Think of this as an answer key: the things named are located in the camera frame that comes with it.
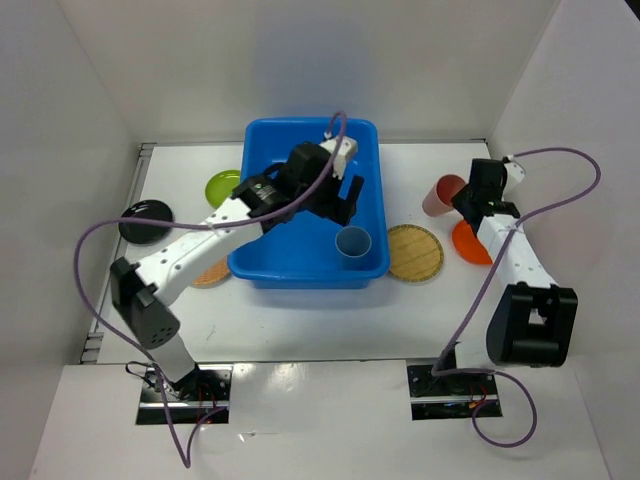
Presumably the blue plastic bin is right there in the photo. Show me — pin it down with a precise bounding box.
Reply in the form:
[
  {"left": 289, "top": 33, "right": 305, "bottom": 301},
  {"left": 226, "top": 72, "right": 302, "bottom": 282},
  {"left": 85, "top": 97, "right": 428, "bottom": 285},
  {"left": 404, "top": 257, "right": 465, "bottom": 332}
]
[{"left": 228, "top": 117, "right": 391, "bottom": 289}]

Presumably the pink plastic cup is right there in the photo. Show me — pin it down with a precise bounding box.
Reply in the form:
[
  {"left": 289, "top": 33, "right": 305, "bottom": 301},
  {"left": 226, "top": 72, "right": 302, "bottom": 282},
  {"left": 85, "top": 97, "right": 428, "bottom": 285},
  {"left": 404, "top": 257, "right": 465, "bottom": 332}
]
[{"left": 422, "top": 174, "right": 466, "bottom": 217}]

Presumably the orange woven bamboo tray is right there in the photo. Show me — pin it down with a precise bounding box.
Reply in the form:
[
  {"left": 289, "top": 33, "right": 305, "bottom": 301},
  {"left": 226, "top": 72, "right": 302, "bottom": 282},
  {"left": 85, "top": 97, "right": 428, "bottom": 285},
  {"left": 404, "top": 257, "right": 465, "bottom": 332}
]
[{"left": 191, "top": 257, "right": 231, "bottom": 289}]

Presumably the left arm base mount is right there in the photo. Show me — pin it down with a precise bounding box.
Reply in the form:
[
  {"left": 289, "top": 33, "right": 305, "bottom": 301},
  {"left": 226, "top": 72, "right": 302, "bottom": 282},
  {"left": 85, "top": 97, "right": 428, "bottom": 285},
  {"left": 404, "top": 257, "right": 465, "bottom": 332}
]
[{"left": 124, "top": 361, "right": 233, "bottom": 426}]

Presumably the black round plate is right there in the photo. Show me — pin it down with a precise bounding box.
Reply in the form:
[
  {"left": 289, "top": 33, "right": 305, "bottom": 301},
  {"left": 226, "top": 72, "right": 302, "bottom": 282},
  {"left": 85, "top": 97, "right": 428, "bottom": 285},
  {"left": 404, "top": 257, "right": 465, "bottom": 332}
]
[{"left": 118, "top": 198, "right": 175, "bottom": 246}]

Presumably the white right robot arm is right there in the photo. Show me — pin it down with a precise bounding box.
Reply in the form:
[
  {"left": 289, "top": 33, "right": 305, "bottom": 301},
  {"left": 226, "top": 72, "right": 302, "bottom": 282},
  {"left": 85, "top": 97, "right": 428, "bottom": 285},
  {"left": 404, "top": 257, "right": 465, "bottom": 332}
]
[{"left": 452, "top": 159, "right": 578, "bottom": 367}]

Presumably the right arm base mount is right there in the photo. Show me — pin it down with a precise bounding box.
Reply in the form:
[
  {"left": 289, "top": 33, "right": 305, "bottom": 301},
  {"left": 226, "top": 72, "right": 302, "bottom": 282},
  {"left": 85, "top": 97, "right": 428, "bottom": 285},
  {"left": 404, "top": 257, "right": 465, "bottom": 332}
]
[{"left": 406, "top": 359, "right": 502, "bottom": 421}]

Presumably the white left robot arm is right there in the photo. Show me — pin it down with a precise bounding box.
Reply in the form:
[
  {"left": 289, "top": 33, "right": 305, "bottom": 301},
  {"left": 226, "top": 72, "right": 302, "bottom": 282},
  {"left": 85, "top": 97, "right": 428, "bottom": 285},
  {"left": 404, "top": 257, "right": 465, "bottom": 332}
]
[{"left": 110, "top": 137, "right": 364, "bottom": 400}]

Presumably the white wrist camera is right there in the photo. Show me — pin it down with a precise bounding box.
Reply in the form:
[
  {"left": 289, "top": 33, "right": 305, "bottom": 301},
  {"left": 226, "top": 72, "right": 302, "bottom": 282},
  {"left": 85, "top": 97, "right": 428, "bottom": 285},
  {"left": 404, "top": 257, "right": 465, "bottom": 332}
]
[
  {"left": 502, "top": 155, "right": 526, "bottom": 195},
  {"left": 320, "top": 132, "right": 358, "bottom": 180}
]

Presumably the light woven bamboo tray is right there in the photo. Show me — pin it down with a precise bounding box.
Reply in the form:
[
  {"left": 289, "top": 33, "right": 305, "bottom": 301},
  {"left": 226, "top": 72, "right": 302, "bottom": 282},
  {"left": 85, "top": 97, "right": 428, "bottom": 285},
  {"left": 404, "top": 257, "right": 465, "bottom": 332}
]
[{"left": 388, "top": 224, "right": 444, "bottom": 283}]

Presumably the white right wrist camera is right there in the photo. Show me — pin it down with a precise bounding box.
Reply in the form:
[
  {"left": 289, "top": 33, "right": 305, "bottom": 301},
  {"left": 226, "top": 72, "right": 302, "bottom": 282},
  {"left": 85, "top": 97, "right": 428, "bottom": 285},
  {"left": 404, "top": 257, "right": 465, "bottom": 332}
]
[{"left": 502, "top": 155, "right": 526, "bottom": 195}]

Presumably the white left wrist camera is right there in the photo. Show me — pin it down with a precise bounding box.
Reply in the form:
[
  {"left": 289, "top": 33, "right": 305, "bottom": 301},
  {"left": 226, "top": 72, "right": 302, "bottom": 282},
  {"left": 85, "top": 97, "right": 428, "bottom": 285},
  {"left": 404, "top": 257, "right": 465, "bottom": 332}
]
[{"left": 320, "top": 132, "right": 358, "bottom": 180}]

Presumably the green plastic plate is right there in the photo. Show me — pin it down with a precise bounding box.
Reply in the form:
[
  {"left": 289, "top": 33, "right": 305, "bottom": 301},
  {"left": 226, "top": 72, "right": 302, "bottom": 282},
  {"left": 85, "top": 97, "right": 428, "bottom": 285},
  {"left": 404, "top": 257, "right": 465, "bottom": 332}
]
[{"left": 204, "top": 169, "right": 241, "bottom": 209}]

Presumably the orange plastic bowl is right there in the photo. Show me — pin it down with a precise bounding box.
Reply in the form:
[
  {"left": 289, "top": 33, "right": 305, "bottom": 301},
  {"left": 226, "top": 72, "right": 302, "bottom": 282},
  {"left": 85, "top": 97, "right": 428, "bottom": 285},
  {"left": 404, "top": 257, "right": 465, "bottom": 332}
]
[{"left": 451, "top": 220, "right": 493, "bottom": 266}]

